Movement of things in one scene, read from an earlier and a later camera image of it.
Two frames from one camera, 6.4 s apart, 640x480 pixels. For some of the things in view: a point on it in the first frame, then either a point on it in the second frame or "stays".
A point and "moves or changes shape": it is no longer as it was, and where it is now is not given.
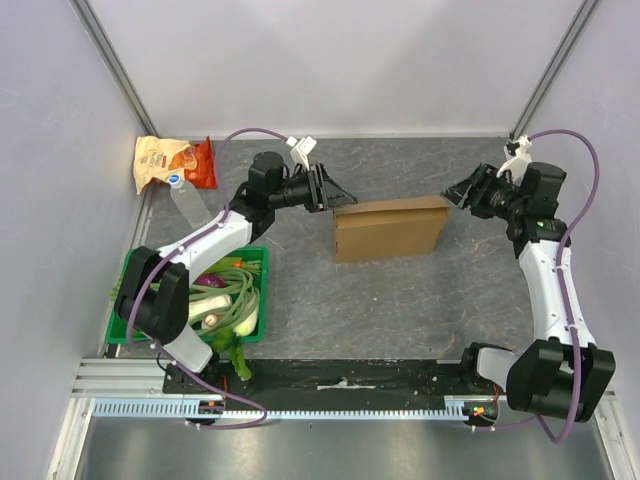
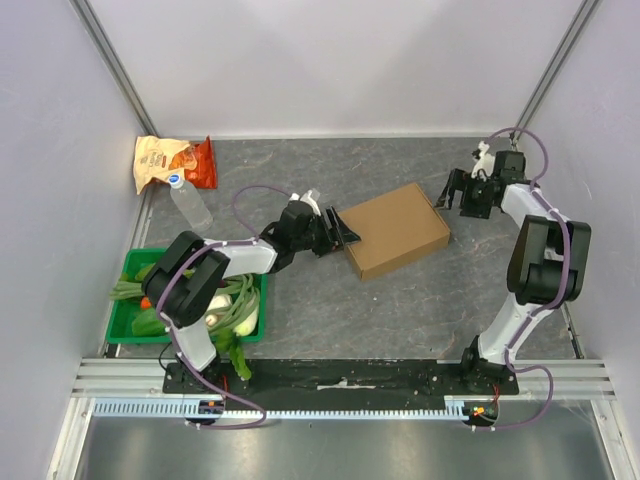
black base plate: [330, 378] stays
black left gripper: [324, 192] -> [334, 238]
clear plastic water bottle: [189, 201] stays
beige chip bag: [159, 158] stays
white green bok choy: [212, 302] stays
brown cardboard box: [389, 228] moves or changes shape
